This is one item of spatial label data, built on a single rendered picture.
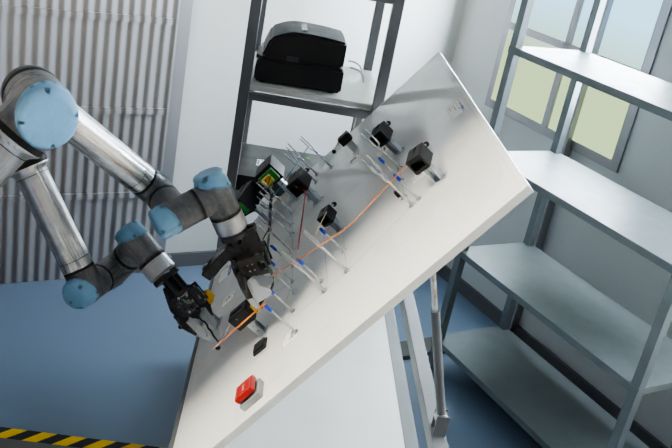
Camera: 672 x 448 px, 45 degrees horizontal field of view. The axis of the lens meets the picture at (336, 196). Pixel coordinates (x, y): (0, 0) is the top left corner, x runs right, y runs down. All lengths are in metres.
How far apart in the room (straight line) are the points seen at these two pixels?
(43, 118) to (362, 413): 1.24
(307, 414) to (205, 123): 2.34
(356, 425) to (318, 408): 0.12
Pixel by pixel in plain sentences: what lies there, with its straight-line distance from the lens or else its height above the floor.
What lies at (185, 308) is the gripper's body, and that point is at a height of 1.14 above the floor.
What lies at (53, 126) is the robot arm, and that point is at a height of 1.64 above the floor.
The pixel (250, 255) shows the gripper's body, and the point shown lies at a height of 1.32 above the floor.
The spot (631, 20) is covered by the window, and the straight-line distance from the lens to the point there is 4.02.
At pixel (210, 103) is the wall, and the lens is 4.31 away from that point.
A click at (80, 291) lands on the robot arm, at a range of 2.00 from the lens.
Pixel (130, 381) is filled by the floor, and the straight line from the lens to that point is 3.71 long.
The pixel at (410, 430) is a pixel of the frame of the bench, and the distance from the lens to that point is 2.34.
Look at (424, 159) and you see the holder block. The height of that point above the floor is 1.62.
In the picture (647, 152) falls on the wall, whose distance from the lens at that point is 3.94.
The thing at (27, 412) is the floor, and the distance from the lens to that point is 3.54.
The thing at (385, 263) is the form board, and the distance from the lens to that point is 1.77.
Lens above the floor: 2.17
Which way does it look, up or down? 22 degrees down
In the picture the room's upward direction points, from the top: 11 degrees clockwise
